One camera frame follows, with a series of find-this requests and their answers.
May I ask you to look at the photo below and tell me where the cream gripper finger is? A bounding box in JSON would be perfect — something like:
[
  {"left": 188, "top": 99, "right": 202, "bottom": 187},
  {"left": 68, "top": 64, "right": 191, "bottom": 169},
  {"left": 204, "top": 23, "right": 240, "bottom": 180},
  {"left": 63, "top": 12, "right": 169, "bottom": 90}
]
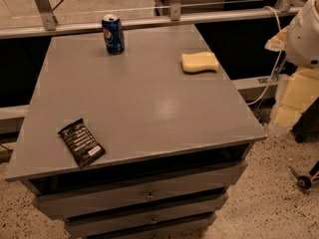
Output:
[{"left": 264, "top": 28, "right": 287, "bottom": 52}]

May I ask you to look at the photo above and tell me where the blue pepsi can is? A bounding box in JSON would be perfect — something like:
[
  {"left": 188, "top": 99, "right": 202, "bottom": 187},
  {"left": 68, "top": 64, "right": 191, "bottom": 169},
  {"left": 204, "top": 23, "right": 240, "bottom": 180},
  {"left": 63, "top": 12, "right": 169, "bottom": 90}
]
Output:
[{"left": 102, "top": 14, "right": 125, "bottom": 55}]

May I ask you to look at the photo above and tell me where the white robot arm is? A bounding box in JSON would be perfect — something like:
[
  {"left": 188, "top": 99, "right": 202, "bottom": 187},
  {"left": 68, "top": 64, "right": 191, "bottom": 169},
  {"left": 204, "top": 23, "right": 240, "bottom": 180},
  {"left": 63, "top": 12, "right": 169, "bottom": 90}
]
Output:
[{"left": 265, "top": 0, "right": 319, "bottom": 69}]

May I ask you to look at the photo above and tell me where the yellow sponge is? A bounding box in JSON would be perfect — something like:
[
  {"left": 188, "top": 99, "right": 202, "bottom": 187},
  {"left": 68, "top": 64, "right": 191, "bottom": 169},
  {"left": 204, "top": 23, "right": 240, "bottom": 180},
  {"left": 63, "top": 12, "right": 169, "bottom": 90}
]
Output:
[{"left": 181, "top": 52, "right": 219, "bottom": 74}]

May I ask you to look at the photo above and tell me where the black caster wheel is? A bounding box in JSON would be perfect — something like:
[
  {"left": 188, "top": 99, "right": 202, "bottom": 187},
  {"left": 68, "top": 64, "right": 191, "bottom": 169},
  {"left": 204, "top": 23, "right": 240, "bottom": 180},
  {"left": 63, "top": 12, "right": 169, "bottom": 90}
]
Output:
[{"left": 290, "top": 161, "right": 319, "bottom": 189}]

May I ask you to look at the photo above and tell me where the grey drawer cabinet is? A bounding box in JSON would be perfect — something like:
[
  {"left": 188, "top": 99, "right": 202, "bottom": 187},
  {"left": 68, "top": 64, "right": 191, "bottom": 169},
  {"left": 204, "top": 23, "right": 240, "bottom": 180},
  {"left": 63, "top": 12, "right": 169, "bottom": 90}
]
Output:
[{"left": 5, "top": 26, "right": 265, "bottom": 224}]

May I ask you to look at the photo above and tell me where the bottom grey drawer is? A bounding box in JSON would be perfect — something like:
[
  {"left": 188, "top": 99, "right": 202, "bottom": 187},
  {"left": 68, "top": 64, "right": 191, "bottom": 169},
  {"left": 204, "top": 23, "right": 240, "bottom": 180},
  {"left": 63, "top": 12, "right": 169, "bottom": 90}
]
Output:
[{"left": 87, "top": 212, "right": 216, "bottom": 239}]

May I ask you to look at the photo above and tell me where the grey drawer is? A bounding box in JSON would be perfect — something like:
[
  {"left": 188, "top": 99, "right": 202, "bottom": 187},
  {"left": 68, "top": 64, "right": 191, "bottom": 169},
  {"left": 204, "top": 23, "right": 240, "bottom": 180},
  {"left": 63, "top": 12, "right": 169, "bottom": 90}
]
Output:
[
  {"left": 33, "top": 160, "right": 247, "bottom": 219},
  {"left": 87, "top": 212, "right": 216, "bottom": 239},
  {"left": 65, "top": 191, "right": 228, "bottom": 237}
]

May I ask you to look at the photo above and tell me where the black snack packet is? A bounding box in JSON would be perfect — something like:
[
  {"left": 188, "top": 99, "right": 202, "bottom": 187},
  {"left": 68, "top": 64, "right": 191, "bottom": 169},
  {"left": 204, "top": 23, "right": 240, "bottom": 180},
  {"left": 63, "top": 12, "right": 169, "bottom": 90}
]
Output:
[{"left": 58, "top": 119, "right": 106, "bottom": 169}]

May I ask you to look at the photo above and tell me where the top grey drawer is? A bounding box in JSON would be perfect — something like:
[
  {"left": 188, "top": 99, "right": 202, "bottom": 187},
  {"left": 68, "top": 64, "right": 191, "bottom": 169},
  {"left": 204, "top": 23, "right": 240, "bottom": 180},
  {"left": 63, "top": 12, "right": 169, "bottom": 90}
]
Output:
[{"left": 33, "top": 160, "right": 247, "bottom": 219}]

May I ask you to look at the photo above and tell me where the middle grey drawer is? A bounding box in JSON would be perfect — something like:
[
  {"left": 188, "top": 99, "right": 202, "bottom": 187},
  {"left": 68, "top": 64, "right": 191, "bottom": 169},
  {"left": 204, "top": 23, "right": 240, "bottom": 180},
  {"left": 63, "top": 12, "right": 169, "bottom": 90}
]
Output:
[{"left": 65, "top": 191, "right": 228, "bottom": 237}]

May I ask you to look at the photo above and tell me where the white cable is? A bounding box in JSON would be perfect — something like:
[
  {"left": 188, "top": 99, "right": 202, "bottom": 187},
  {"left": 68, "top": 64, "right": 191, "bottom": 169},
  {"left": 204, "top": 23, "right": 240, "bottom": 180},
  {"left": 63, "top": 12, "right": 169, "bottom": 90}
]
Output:
[{"left": 245, "top": 5, "right": 284, "bottom": 107}]

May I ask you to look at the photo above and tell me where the metal railing frame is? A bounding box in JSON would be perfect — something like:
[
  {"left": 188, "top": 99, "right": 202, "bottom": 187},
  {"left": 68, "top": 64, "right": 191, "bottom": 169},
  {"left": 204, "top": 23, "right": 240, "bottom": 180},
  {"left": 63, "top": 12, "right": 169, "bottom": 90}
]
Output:
[{"left": 0, "top": 0, "right": 306, "bottom": 39}]

